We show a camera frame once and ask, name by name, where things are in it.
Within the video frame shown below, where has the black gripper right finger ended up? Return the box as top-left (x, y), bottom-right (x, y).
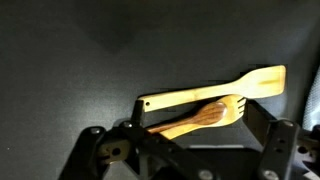
top-left (243, 99), bottom-right (302, 180)

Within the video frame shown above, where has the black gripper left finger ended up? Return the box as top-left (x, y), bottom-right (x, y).
top-left (59, 99), bottom-right (147, 180)

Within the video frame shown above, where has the light wooden spatula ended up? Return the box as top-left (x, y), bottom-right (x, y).
top-left (137, 64), bottom-right (287, 113)

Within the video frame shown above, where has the two-tone wooden fork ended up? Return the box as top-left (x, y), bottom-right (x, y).
top-left (146, 93), bottom-right (248, 141)

